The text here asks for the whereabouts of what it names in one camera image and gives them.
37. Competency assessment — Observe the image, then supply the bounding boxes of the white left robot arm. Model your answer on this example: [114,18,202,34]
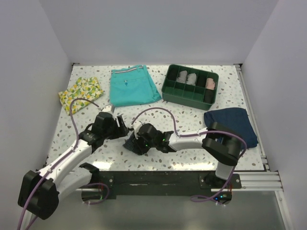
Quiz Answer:
[17,112,129,219]

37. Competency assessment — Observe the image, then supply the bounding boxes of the black rolled garment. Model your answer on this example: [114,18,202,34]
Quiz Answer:
[196,71,208,88]

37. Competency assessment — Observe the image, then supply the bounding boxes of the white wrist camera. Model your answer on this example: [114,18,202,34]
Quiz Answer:
[100,104,115,115]
[130,121,143,139]

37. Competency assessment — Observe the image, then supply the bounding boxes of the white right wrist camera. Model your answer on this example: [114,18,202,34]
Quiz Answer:
[130,121,143,139]

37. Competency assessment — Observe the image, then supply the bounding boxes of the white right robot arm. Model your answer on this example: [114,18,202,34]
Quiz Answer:
[132,122,247,188]

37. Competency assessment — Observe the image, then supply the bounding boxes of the teal folded shorts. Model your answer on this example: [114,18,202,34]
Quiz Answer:
[110,65,162,107]

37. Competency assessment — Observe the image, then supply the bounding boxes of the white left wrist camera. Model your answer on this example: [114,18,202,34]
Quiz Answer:
[100,104,115,115]

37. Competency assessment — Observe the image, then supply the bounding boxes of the green divided organizer box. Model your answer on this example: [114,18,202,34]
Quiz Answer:
[162,64,219,111]

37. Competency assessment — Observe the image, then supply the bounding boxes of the navy white striped underwear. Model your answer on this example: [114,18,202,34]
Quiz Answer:
[123,133,145,155]

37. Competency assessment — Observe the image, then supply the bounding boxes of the pink rolled garment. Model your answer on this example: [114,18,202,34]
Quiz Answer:
[205,78,215,90]

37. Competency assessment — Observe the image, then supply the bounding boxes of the lemon print folded cloth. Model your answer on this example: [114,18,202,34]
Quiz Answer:
[58,77,104,115]

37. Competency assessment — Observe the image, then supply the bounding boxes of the aluminium frame rail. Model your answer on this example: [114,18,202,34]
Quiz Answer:
[235,64,294,230]

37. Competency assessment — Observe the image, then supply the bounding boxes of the white grey rolled sock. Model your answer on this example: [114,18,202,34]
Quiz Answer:
[186,73,197,86]

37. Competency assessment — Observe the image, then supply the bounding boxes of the dark blue folded garment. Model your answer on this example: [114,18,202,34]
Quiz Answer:
[204,108,259,149]

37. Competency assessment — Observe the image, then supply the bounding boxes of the grey rolled sock left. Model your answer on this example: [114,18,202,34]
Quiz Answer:
[176,70,188,84]

